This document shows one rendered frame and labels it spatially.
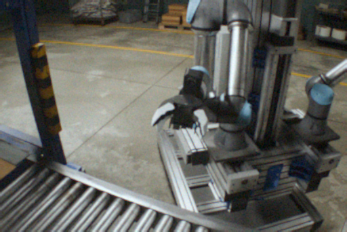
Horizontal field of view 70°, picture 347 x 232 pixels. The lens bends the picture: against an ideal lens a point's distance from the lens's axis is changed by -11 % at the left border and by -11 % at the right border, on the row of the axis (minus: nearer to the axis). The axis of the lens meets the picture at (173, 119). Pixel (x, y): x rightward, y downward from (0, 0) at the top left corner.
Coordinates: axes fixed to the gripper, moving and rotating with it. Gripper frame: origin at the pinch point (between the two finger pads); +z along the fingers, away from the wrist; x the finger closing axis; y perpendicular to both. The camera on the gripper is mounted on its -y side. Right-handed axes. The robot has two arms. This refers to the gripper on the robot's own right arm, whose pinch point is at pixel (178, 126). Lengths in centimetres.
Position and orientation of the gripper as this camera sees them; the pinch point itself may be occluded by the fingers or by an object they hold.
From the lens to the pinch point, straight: 61.2
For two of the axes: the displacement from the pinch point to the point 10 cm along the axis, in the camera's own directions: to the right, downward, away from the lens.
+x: -9.7, -2.1, 1.3
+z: -2.2, 5.1, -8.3
